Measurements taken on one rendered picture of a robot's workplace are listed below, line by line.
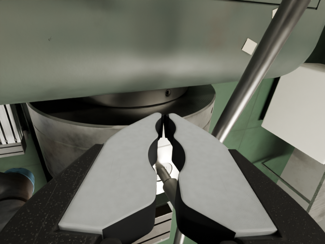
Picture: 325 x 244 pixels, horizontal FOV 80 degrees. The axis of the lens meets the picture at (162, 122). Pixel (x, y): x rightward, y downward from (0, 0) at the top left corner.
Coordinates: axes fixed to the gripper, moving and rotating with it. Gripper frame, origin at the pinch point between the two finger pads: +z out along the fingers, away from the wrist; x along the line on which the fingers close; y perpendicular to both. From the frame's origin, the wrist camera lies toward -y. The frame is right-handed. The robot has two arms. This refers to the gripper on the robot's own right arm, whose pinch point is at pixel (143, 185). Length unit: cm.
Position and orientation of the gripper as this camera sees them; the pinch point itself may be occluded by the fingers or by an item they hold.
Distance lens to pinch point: 52.7
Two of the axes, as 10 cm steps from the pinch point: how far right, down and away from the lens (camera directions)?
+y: -0.7, 8.7, 4.9
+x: 3.9, 4.8, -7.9
